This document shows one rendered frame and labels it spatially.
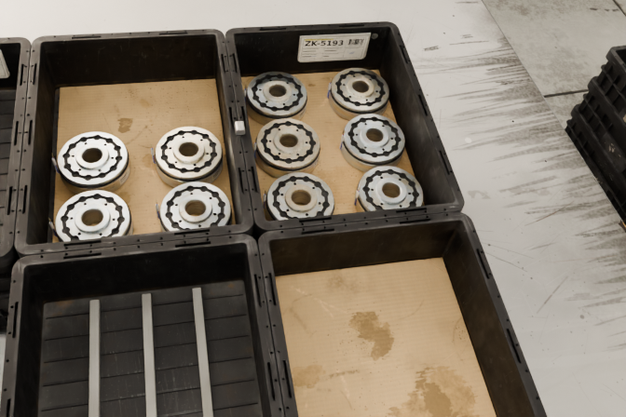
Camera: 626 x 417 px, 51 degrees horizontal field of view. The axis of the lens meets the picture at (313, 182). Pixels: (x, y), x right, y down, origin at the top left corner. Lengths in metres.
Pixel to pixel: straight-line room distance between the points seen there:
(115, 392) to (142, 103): 0.49
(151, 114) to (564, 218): 0.77
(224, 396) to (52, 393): 0.21
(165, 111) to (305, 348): 0.47
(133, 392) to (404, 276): 0.40
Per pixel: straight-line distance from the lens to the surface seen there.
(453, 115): 1.38
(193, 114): 1.13
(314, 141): 1.06
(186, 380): 0.89
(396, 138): 1.09
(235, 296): 0.94
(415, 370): 0.92
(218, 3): 1.54
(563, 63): 2.76
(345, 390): 0.89
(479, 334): 0.94
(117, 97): 1.16
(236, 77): 1.04
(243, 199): 0.90
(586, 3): 3.12
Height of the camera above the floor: 1.67
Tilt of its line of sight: 53 degrees down
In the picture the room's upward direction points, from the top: 10 degrees clockwise
